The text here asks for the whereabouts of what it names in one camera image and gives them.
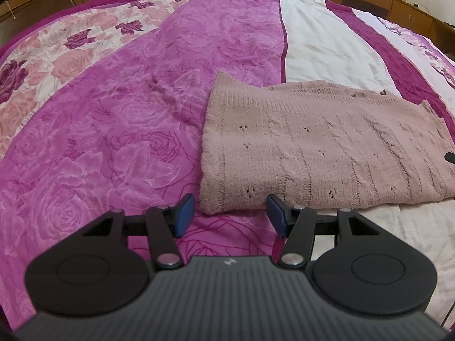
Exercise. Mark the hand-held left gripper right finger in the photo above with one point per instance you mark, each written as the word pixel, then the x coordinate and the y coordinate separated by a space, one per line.
pixel 276 216

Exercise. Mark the pink knit sweater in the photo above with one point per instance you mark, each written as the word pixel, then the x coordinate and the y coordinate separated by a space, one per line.
pixel 320 149

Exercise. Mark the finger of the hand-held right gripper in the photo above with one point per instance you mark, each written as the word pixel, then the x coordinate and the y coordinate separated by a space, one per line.
pixel 450 158

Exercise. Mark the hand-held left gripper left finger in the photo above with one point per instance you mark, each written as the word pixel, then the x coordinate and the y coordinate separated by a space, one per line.
pixel 183 216

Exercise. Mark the pink floral bedspread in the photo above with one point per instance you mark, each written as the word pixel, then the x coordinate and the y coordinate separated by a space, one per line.
pixel 124 113

